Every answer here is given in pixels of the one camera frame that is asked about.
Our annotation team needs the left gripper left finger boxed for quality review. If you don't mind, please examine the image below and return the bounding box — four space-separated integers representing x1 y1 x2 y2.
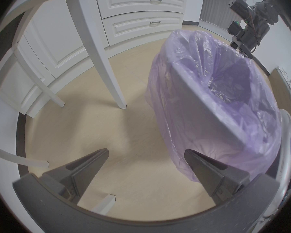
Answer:
42 148 109 201

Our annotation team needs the grey padded white chair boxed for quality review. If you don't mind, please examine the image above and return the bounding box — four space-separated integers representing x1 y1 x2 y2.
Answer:
0 0 128 215

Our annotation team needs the white wardrobe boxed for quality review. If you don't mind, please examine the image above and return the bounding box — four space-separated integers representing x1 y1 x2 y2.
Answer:
0 0 187 119

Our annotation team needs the white curtain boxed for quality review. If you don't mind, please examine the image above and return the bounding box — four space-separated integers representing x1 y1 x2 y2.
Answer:
199 0 236 29

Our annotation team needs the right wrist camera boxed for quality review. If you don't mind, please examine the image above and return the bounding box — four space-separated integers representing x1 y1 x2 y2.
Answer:
228 20 246 37

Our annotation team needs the purple plastic bag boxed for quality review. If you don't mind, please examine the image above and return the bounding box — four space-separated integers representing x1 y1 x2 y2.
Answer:
145 29 282 183

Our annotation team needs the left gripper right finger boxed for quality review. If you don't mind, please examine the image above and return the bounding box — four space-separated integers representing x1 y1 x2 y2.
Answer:
183 149 251 198

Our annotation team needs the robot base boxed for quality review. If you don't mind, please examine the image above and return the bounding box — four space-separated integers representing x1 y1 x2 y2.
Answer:
262 108 291 219

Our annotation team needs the white trash bin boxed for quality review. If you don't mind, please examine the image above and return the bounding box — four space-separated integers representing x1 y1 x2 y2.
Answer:
168 63 248 146

